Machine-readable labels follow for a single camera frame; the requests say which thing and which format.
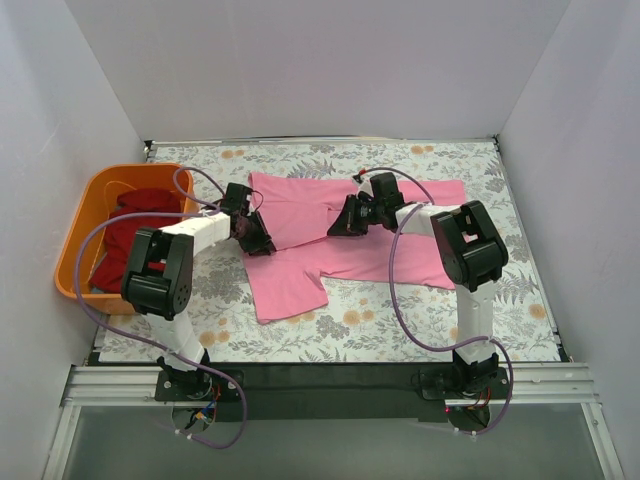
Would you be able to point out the red t shirt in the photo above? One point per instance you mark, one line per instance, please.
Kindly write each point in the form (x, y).
(119, 236)

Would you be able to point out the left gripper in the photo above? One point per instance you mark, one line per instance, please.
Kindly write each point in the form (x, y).
(255, 235)

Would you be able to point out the aluminium frame rail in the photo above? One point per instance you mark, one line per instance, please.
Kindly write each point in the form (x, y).
(121, 385)

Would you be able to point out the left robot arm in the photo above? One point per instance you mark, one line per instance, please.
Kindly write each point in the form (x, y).
(158, 279)

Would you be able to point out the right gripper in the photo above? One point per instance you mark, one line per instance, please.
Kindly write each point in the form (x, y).
(354, 215)

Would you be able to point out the pink t shirt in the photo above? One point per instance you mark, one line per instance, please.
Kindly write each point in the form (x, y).
(297, 213)

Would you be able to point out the orange plastic basket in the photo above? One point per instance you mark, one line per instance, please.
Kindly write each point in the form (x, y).
(99, 200)

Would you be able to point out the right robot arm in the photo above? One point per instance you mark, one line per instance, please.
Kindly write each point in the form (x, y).
(472, 254)

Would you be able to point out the floral table cloth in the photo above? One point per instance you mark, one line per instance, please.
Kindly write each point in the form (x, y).
(358, 323)

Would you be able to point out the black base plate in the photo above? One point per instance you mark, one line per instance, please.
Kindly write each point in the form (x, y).
(336, 391)

